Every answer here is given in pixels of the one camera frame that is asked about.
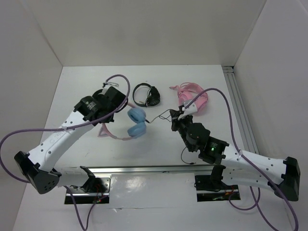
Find aluminium rail right side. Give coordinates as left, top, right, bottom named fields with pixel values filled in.
left=222, top=66, right=259, bottom=154

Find blue pink cat-ear headphones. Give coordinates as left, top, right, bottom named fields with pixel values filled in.
left=98, top=103, right=147, bottom=141

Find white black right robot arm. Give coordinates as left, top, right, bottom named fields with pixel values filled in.
left=170, top=110, right=300, bottom=202

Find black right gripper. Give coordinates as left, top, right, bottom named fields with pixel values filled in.
left=170, top=109, right=194, bottom=152

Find pink gaming headset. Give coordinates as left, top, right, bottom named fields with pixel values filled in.
left=169, top=82, right=208, bottom=114

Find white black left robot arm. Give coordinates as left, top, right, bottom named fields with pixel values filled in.
left=14, top=86, right=127, bottom=194

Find white front cover panel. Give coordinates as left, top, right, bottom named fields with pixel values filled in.
left=109, top=173, right=197, bottom=209

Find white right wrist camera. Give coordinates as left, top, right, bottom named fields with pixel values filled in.
left=178, top=100, right=198, bottom=119

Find aluminium rail front edge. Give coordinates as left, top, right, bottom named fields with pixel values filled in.
left=87, top=165, right=214, bottom=177

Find black headphones middle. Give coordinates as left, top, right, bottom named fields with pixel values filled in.
left=132, top=83, right=161, bottom=107

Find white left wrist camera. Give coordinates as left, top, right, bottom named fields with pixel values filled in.
left=101, top=82, right=119, bottom=94

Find thin black audio cable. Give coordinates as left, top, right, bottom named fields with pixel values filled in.
left=144, top=109, right=196, bottom=166

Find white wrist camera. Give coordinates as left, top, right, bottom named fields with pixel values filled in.
left=101, top=82, right=119, bottom=94
left=178, top=100, right=198, bottom=119

